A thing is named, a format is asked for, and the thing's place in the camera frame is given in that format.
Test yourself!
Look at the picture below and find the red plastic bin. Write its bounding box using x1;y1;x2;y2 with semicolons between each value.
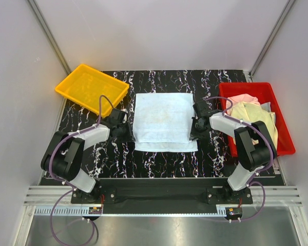
219;83;296;156

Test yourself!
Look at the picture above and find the right aluminium frame post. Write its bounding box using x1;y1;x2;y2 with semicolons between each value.
248;0;297;82

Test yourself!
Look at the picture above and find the pale yellow towel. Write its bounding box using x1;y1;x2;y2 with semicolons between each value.
229;101;278;148

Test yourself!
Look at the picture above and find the left aluminium frame post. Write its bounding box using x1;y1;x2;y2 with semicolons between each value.
26;0;71;75

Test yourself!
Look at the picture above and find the slotted white cable duct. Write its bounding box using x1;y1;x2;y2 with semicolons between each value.
34;206;103;217

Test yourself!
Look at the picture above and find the purple cable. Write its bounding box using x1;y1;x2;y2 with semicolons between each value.
48;95;119;245
205;96;278;222

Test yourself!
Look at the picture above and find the yellow plastic tray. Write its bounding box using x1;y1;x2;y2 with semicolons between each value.
55;64;129;117

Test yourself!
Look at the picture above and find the aluminium frame post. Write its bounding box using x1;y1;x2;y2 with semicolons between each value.
248;0;297;82
26;0;71;75

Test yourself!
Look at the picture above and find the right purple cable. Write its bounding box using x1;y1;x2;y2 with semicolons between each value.
205;96;278;222

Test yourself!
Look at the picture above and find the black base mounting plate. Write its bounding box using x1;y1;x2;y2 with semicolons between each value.
71;177;253;215

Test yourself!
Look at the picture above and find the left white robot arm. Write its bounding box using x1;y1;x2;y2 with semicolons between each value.
41;109;133;203

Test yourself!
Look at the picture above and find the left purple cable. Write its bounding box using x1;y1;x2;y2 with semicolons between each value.
48;95;119;245

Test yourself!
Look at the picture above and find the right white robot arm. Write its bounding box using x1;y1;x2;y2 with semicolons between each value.
190;100;277;203

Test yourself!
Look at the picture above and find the light blue towel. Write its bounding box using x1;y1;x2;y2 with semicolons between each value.
132;93;198;153

